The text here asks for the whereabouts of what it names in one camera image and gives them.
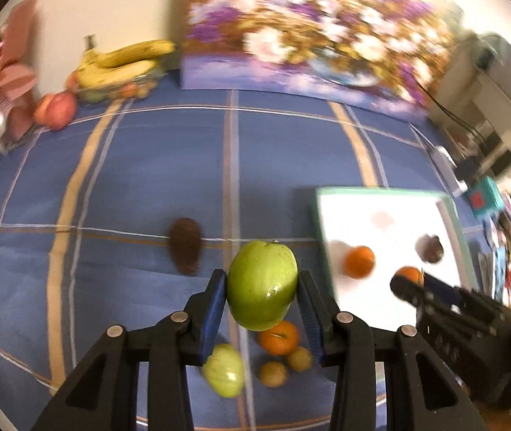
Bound large green apple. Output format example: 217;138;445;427
226;240;299;332

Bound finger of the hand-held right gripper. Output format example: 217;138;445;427
422;272;511;324
389;274;427;314

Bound yellow banana bunch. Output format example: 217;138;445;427
76;40;176;91

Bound teal box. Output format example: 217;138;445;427
464;177;505;223

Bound black cable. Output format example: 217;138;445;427
412;76;485;162

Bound small orange tangerine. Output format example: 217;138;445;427
394;266;424;286
343;245;376;279

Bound large orange tangerine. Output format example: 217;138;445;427
256;320;301;355

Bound black power adapter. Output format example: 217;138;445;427
455;159;478;182

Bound red apple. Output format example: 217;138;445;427
34;91;78;132

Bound clear glass fruit bowl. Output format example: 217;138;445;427
69;69;162;102

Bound small brown round fruit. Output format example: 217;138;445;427
259;361;288;388
287;346;313;372

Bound brown avocado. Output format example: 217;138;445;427
416;234;445;265

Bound white power strip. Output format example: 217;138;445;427
430;146;458;180

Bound brown kiwi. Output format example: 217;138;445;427
168;218;203;275

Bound floral painting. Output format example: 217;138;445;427
179;0;467;122

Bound white cabinet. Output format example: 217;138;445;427
430;31;511;180

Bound small green apple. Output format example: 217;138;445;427
201;343;246;398

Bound blue plaid tablecloth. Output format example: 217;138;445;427
0;69;511;431

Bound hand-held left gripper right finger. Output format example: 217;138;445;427
297;269;492;431

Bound white tray with green rim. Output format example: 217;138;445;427
313;186;480;324

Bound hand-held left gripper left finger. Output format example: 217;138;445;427
31;269;228;431

